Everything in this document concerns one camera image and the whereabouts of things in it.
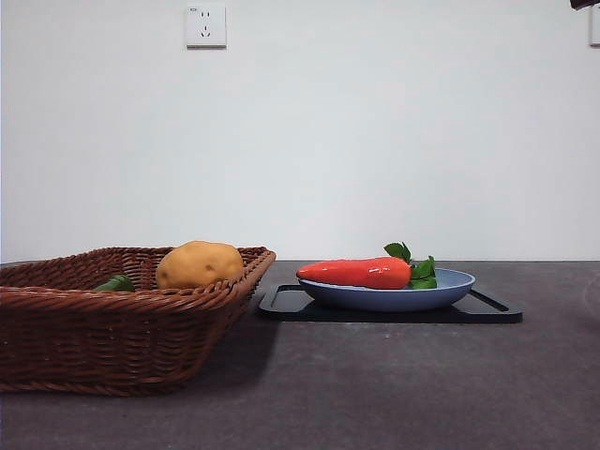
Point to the brown wicker basket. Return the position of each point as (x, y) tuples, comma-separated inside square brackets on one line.
[(117, 337)]

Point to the white wall switch plate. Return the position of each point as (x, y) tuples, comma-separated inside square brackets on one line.
[(595, 28)]

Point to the green pepper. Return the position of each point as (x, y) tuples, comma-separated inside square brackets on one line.
[(115, 283)]

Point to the black rectangular tray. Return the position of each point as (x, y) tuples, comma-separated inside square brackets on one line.
[(290, 304)]

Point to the white wall socket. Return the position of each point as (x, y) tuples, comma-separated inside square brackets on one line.
[(206, 27)]

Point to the pale blue round plate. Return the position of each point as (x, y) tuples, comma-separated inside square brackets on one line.
[(384, 299)]

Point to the orange carrot with green leaves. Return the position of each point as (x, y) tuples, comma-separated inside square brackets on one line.
[(361, 272)]

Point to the yellow-brown potato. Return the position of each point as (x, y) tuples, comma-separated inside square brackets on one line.
[(199, 265)]

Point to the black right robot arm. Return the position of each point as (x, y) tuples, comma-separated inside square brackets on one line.
[(588, 3)]

